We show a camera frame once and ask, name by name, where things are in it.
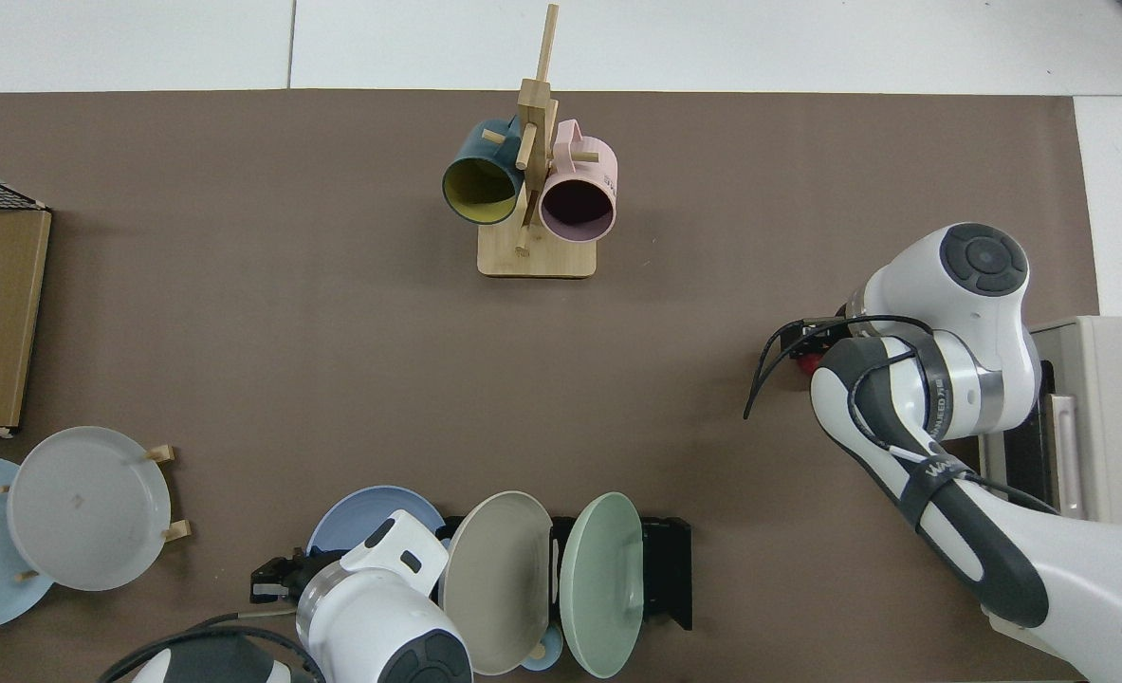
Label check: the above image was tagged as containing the small blue round thing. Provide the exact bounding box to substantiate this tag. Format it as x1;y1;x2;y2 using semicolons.
521;621;566;673

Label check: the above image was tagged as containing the beige plate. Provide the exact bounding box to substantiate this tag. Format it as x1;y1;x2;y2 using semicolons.
437;490;554;676

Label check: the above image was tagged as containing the pale toaster oven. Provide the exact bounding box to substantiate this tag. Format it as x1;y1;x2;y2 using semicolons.
978;316;1122;532

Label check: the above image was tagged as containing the pale green plate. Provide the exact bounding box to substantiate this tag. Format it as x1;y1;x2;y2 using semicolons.
559;491;645;679

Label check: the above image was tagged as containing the grey white plate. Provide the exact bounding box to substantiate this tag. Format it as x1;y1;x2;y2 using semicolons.
6;426;173;593

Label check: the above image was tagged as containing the black dish rack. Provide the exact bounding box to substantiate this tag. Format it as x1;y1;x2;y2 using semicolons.
432;515;693;632

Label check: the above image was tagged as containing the brown table cloth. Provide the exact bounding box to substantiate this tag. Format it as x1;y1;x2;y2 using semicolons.
0;90;1102;683

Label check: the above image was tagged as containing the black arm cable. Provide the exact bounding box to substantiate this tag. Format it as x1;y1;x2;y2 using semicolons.
96;612;326;683
744;313;1059;518

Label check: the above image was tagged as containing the wooden plate rack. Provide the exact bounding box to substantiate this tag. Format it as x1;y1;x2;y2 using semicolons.
0;444;192;581

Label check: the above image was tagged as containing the pink cup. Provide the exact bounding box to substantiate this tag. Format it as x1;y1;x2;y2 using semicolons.
539;119;618;242

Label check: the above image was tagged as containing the wooden cup stand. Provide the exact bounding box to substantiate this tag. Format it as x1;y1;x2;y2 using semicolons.
477;3;599;280

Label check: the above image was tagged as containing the dark blue cup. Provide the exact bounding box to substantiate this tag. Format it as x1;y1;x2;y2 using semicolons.
442;117;528;227

